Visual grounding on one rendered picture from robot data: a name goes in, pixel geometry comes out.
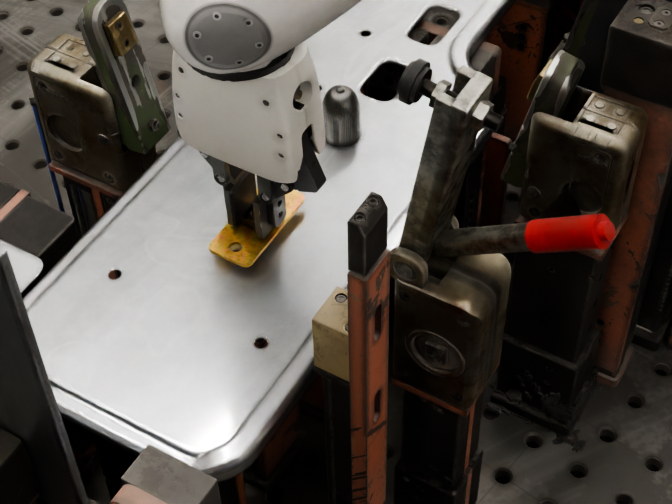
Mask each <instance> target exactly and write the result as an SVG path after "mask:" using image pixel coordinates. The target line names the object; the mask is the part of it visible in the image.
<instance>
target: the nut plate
mask: <svg viewBox="0 0 672 504"><path fill-rule="evenodd" d="M285 201H286V216H285V219H284V221H283V222H282V223H281V224H280V225H279V226H278V227H274V228H273V229H272V230H271V232H270V233H269V234H268V235H267V236H266V238H265V239H261V238H259V237H257V235H256V233H255V224H254V217H253V216H254V214H253V205H252V204H251V205H250V206H249V208H248V209H247V210H246V211H245V212H244V213H243V215H242V222H241V223H240V224H239V225H238V226H235V227H234V226H231V225H229V224H228V223H227V224H226V225H225V226H224V227H223V229H222V230H221V231H220V232H219V233H218V234H217V235H216V237H215V238H214V239H213V240H212V241H211V242H210V244H209V250H210V252H211V253H213V254H215V255H217V256H220V257H222V258H224V259H226V260H228V261H231V262H233V263H235V264H237V265H240V266H242V267H249V266H251V265H252V264H253V263H254V262H255V261H256V260H257V258H258V257H259V256H260V255H261V254H262V252H263V251H264V250H265V249H266V248H267V246H268V245H269V244H270V243H271V242H272V240H273V239H274V238H275V237H276V235H277V234H278V233H279V232H280V231H281V229H282V228H283V227H284V226H285V225H286V223H287V222H288V221H289V220H290V219H291V217H292V216H293V215H294V214H295V212H296V211H297V210H298V209H299V208H300V206H301V205H302V204H303V203H304V201H305V196H304V194H303V193H301V192H299V191H296V190H293V191H292V192H291V193H288V194H286V195H285ZM235 244H238V245H241V246H242V249H241V250H240V251H238V252H233V251H231V250H230V247H231V246H232V245H235Z"/></svg>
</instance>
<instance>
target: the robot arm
mask: <svg viewBox="0 0 672 504"><path fill-rule="evenodd" d="M361 1H362V0H159V8H160V16H161V23H162V26H163V29H164V32H165V35H166V38H167V40H168V41H169V43H170V45H171V46H172V48H173V61H172V90H173V103H174V111H175V118H176V123H177V127H178V130H177V134H178V135H179V137H180V138H182V139H183V141H184V142H186V143H187V144H188V145H189V146H191V147H193V148H194V149H196V150H198V151H199V152H200V154H201V156H202V157H203V158H204V159H205V160H206V161H207V162H208V163H209V165H210V166H211V167H212V169H213V176H214V179H215V181H216V182H217V183H218V184H220V185H222V186H223V191H224V199H225V205H226V211H227V219H228V224H229V225H231V226H234V227H235V226H238V225H239V224H240V223H241V222H242V215H243V213H244V212H245V211H246V210H247V209H248V208H249V206H250V205H251V204H252V205H253V214H254V224H255V233H256V235H257V237H259V238H261V239H265V238H266V236H267V235H268V234H269V233H270V232H271V230H272V229H273V228H274V227H278V226H279V225H280V224H281V223H282V222H283V221H284V219H285V216H286V201H285V195H286V194H288V193H291V192H292V191H293V190H298V191H299V192H311V193H317V192H318V191H319V189H320V188H321V187H322V186H323V185H324V183H325V182H326V177H325V175H324V172H323V170H322V168H321V166H320V163H319V161H318V159H317V157H316V154H315V153H317V154H320V153H321V151H322V150H323V149H324V147H325V125H324V115H323V107H322V100H321V94H320V89H319V83H318V79H317V75H316V71H315V67H314V64H313V61H312V58H311V55H310V52H309V49H308V47H307V44H306V43H305V42H304V41H305V40H307V39H309V38H310V37H311V36H313V35H314V34H316V33H317V32H319V31H320V30H322V29H323V28H325V27H326V26H328V25H329V24H330V23H332V22H333V21H335V20H336V19H337V18H339V17H340V16H342V15H343V14H344V13H346V12H347V11H349V10H350V9H351V8H353V7H354V6H355V5H357V4H358V3H360V2H361ZM255 174H256V176H257V188H258V195H257V191H256V181H255Z"/></svg>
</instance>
